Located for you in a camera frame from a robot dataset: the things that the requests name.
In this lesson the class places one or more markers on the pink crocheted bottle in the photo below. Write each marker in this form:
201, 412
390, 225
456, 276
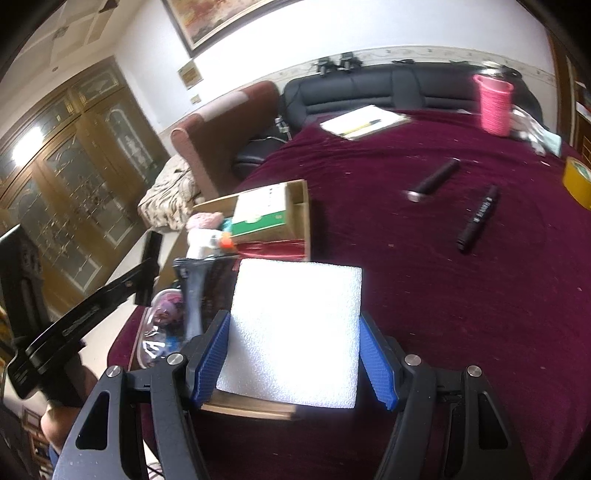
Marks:
496, 106

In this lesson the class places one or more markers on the cartoon print clear pouch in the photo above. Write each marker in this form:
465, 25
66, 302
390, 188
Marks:
161, 309

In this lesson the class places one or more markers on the pink plush bear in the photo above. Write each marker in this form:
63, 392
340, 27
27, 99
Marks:
203, 220

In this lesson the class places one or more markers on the black marker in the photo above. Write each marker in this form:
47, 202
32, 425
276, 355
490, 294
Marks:
480, 217

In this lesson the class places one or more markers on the black leather sofa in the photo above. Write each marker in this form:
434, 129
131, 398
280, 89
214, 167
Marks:
369, 87

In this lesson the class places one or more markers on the white foam block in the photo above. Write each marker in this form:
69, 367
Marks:
291, 332

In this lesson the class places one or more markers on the black clamp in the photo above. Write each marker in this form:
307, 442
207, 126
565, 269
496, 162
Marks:
325, 65
350, 62

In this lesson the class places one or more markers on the wooden glass door cabinet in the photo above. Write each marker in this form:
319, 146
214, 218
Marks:
83, 184

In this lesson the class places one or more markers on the white glue bottle orange cap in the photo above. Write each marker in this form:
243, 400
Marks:
201, 242

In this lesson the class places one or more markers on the wooden shelf unit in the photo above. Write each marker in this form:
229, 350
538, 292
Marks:
570, 92

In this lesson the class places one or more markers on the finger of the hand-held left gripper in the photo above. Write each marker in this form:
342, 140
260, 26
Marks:
152, 247
101, 300

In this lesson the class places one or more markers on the framed wall painting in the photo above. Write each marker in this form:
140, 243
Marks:
217, 18

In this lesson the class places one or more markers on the green and white box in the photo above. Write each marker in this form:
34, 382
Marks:
258, 207

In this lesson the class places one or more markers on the brown armchair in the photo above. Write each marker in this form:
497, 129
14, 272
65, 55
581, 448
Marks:
217, 138

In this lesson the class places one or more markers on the yellow tape roll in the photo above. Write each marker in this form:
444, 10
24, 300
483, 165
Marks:
579, 182

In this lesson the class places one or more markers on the maroon velvet tablecloth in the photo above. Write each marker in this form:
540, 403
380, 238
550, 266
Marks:
415, 300

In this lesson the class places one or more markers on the white notepad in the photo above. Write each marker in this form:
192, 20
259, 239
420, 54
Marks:
351, 120

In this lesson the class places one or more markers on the yellow black pen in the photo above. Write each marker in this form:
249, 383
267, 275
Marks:
364, 125

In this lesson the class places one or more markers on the black bag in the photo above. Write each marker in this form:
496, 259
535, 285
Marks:
526, 92

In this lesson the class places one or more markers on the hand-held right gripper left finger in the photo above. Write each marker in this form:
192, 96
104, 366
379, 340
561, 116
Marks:
212, 355

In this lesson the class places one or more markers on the black flashlight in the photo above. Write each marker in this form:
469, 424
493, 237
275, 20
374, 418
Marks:
436, 177

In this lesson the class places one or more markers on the small wall plaque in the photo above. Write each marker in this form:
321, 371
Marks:
195, 99

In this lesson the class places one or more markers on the gold wall plaque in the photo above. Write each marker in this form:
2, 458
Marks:
190, 74

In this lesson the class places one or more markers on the brown cardboard box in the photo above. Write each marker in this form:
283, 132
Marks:
298, 217

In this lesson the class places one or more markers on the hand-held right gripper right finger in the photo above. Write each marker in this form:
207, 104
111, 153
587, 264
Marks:
378, 364

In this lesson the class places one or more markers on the person's left forearm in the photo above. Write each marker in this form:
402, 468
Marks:
57, 427

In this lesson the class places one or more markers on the patterned beige blanket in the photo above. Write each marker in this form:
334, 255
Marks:
171, 194

